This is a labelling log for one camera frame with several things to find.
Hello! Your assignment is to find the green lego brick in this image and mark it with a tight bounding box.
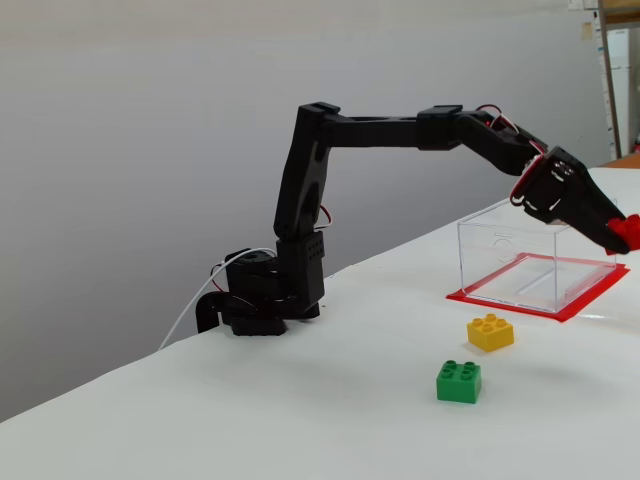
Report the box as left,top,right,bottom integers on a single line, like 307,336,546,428
435,359,483,404

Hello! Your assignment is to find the yellow lego brick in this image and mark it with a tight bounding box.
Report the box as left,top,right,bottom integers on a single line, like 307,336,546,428
466,312,515,353

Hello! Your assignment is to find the grey metal shelf post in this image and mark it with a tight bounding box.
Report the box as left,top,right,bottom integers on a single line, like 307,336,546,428
597,0,624,160

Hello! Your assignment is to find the transparent plastic box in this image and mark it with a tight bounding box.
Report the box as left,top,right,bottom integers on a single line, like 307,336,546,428
457,194,619,315

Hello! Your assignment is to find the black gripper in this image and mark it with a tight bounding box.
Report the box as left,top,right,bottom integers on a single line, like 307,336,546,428
510,145,631,254

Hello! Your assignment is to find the black table clamp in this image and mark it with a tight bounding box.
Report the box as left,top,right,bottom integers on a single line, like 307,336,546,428
194,292,231,335

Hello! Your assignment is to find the red tape frame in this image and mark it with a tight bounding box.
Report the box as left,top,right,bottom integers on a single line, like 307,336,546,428
445,252,631,325

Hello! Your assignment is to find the red lego brick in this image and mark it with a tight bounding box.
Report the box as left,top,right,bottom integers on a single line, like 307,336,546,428
604,213,640,257

